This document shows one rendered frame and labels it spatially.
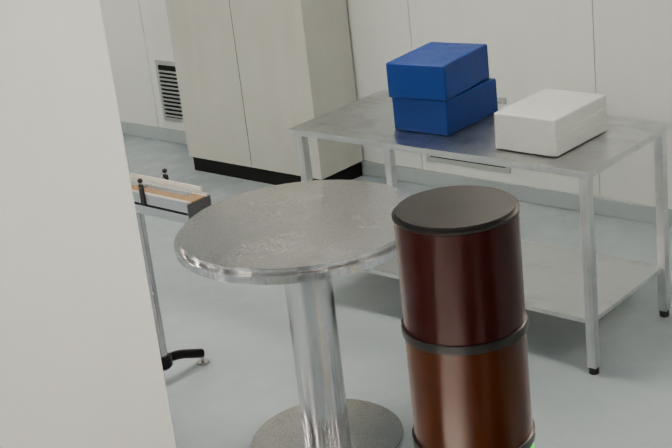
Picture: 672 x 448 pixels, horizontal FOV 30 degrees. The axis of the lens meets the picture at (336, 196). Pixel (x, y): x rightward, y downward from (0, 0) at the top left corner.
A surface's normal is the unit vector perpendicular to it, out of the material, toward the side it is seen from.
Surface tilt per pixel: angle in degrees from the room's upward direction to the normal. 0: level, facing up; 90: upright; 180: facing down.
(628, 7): 90
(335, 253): 0
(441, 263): 90
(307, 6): 90
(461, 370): 90
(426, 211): 0
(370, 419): 0
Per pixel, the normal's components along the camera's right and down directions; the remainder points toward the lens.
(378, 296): -0.11, -0.94
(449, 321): -0.32, 0.35
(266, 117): -0.65, 0.32
